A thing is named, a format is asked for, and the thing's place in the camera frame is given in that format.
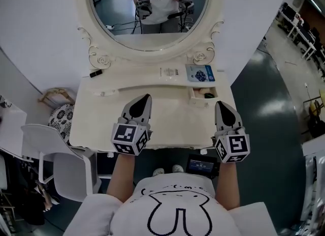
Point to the person's left forearm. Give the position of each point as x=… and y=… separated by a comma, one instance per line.
x=122, y=179

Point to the white grey office chair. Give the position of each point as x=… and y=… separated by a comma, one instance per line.
x=68, y=174

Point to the oval white-framed mirror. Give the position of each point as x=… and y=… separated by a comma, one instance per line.
x=149, y=42

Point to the row of white office desks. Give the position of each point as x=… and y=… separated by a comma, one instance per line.
x=302, y=32

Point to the person's white shoe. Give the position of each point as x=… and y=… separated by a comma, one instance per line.
x=158, y=172
x=177, y=168

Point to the person's right forearm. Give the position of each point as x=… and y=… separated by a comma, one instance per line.
x=227, y=186

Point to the person's right white shoe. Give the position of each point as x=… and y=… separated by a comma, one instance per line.
x=177, y=168

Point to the person's white printed T-shirt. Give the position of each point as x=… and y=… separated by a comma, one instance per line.
x=167, y=212

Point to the black display device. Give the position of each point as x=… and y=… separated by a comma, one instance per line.
x=201, y=166

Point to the blue facial mask packet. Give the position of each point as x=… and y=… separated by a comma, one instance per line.
x=200, y=73

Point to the black lipstick tube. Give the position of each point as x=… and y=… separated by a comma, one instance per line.
x=96, y=73

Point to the floral cushioned stool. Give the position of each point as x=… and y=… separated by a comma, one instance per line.
x=62, y=120

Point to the white vanity dressing table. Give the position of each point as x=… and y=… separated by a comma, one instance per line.
x=172, y=118

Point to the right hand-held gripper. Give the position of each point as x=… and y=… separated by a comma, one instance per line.
x=237, y=146

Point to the white printed packet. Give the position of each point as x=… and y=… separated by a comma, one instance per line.
x=171, y=71

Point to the person's left white shoe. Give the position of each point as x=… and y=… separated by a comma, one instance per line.
x=158, y=172

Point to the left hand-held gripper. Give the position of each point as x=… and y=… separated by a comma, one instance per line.
x=124, y=138

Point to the white desk cabinet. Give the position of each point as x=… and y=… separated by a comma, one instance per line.
x=12, y=128

